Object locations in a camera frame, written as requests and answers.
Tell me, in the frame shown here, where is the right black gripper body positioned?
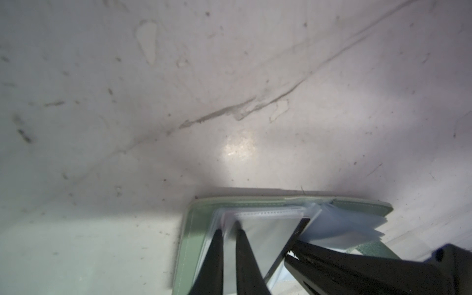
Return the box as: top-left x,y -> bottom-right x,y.
425,243 -> 472,295

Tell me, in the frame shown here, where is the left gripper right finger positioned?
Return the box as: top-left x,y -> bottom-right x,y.
236,229 -> 271,295

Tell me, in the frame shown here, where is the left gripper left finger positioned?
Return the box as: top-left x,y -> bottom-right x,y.
189,229 -> 224,295

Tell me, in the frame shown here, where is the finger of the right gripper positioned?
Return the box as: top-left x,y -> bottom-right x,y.
285,256 -> 435,295
291,241 -> 439,280

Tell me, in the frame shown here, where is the thin dark credit card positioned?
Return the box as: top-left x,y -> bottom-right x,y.
264,218 -> 310,285

